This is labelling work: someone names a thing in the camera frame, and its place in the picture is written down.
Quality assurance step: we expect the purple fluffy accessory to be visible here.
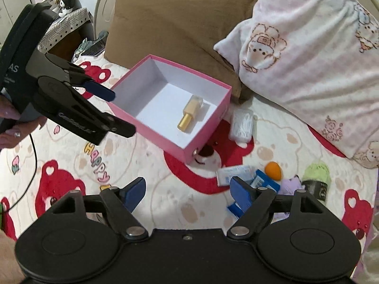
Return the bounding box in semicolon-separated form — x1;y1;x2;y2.
280;176;305;196

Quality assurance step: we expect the thin black cable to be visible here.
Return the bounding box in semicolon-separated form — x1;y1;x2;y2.
0;133;38;215

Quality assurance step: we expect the pink cardboard box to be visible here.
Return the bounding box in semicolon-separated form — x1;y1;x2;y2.
108;54;232;164

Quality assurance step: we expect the gold satin sheet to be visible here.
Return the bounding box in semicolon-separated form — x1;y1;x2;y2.
364;234;379;275

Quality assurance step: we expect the grey green cloth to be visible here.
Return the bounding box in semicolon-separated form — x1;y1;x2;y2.
73;39;90;57

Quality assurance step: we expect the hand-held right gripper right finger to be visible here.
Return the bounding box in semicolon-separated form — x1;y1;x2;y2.
227;177;327;240

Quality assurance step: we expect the gold cosmetic bottle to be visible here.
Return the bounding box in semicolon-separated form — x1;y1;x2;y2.
177;95;205;131

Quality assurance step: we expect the brown wooden nightstand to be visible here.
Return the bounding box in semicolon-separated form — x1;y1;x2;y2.
47;31;96;63

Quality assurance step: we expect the dark flat device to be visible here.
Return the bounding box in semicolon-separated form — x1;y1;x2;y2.
81;31;108;57

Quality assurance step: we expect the clear cotton swab box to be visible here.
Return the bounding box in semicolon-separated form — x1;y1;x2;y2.
229;109;254;141

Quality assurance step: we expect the pink white printed pillow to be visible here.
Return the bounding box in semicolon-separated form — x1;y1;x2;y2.
213;0;379;169

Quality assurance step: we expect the black white plush toy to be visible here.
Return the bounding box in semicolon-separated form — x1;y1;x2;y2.
56;0;82;17

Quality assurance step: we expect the cream bed headboard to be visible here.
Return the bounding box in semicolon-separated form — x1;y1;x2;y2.
94;0;379;45

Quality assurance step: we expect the blue packet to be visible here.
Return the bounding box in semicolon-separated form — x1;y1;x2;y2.
226;169;280;218

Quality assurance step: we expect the brown pillow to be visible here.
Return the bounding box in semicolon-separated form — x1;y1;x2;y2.
104;0;261;104

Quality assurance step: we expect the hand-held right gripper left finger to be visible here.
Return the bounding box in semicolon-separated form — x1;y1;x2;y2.
44;177;149;241

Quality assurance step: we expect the green yarn ball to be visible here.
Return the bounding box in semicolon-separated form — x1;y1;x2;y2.
300;160;330;205

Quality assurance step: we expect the person's left hand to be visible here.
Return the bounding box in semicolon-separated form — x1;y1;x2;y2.
0;95;46;149

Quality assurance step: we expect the white packet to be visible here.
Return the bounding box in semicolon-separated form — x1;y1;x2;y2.
216;166;255;187

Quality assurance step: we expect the orange makeup sponge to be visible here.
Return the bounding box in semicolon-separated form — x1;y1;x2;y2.
264;161;284;179

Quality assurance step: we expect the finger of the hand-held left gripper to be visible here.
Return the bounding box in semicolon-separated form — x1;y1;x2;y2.
49;86;137;146
44;54;116;101

